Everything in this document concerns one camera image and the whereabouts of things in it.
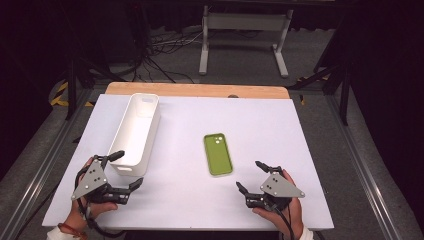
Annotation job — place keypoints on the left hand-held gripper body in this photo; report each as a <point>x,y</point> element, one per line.
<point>90,178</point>

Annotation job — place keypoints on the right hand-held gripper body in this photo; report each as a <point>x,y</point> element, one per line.
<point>280,188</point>

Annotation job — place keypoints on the white plastic storage bin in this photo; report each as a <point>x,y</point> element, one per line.
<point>136,133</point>

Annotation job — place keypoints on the green phone case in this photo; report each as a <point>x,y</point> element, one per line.
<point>218,156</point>

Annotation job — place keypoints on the person's right hand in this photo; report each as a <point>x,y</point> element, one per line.
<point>293,216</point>

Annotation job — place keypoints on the person's left hand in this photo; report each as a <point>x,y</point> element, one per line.
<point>80,213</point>

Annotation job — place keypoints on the person's right white sleeve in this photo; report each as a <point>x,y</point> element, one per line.
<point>306,235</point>

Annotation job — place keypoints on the person's white sleeve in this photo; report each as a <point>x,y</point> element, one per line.
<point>306,235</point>
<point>56,235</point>

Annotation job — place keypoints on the white table cover sheet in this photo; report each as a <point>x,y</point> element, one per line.
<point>186,203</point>

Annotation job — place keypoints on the person's left white sleeve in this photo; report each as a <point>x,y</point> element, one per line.
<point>56,235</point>

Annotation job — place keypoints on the black tripod stand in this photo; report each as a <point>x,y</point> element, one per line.
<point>345,96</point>
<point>71,90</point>

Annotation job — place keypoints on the aluminium floor rail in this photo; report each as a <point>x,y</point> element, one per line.
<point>363,173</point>
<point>36,180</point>

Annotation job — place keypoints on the white metal stand frame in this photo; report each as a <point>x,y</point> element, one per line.
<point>245,21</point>

